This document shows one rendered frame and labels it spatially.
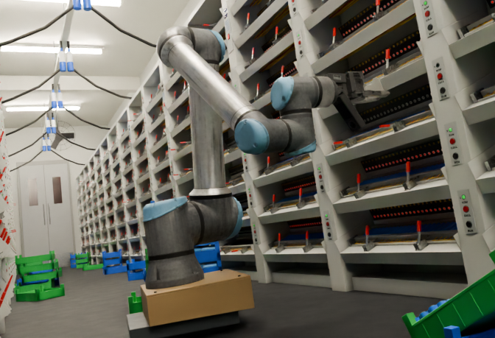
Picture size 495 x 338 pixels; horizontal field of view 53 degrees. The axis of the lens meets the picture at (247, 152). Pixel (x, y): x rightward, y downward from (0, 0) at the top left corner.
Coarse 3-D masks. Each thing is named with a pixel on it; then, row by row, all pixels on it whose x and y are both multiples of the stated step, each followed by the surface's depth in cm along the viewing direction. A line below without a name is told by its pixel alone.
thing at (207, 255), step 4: (212, 244) 254; (216, 244) 236; (216, 248) 236; (196, 252) 234; (200, 252) 234; (204, 252) 235; (208, 252) 235; (212, 252) 236; (216, 252) 236; (196, 256) 234; (200, 256) 234; (204, 256) 235; (208, 256) 235; (212, 256) 235; (216, 256) 236; (220, 256) 236; (200, 260) 234; (204, 260) 234; (208, 260) 235; (212, 260) 235; (216, 260) 235; (220, 260) 236
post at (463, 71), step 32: (416, 0) 152; (448, 0) 146; (480, 0) 152; (448, 64) 142; (480, 64) 146; (480, 128) 141; (448, 160) 144; (480, 192) 136; (480, 224) 135; (480, 256) 136
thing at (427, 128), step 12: (408, 108) 180; (432, 108) 148; (384, 120) 193; (432, 120) 149; (348, 132) 208; (396, 132) 164; (408, 132) 158; (420, 132) 154; (432, 132) 150; (324, 144) 202; (360, 144) 180; (372, 144) 175; (384, 144) 170; (396, 144) 165; (336, 156) 195; (348, 156) 189; (360, 156) 183
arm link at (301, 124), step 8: (288, 112) 134; (296, 112) 134; (304, 112) 134; (288, 120) 133; (296, 120) 134; (304, 120) 134; (312, 120) 136; (296, 128) 132; (304, 128) 133; (312, 128) 135; (296, 136) 131; (304, 136) 133; (312, 136) 135; (296, 144) 132; (304, 144) 133; (312, 144) 134; (288, 152) 135; (296, 152) 133; (304, 152) 133
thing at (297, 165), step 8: (280, 152) 268; (272, 160) 271; (288, 160) 243; (296, 160) 227; (304, 160) 224; (256, 168) 266; (264, 168) 266; (272, 168) 252; (280, 168) 245; (288, 168) 229; (296, 168) 223; (304, 168) 217; (312, 168) 212; (256, 176) 265; (264, 176) 251; (272, 176) 244; (280, 176) 238; (288, 176) 232; (256, 184) 262; (264, 184) 254
